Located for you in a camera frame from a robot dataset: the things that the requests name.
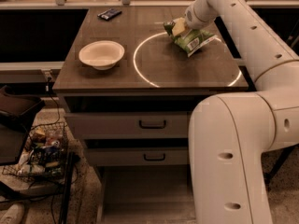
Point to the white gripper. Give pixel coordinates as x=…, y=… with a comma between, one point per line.
x=195, y=18

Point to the green jalapeno chip bag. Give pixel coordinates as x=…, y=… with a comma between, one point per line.
x=192, y=41

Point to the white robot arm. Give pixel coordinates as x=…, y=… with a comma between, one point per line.
x=228, y=133

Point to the grey drawer cabinet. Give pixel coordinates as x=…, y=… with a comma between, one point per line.
x=154, y=75

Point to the top grey drawer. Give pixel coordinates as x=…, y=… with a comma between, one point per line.
x=130, y=125

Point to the open bottom drawer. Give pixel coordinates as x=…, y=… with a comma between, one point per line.
x=146, y=195

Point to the dark blue snack packet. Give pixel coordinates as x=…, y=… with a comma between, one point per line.
x=109, y=14

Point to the white paper bowl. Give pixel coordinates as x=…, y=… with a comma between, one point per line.
x=101, y=55

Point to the black office chair base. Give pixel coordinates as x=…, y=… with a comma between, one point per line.
x=285, y=153

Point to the dark brown chair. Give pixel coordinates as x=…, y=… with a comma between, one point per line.
x=17, y=114

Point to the white shoe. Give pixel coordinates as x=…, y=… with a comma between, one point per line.
x=13, y=215

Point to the wire basket of snacks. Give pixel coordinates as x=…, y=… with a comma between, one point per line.
x=44, y=154

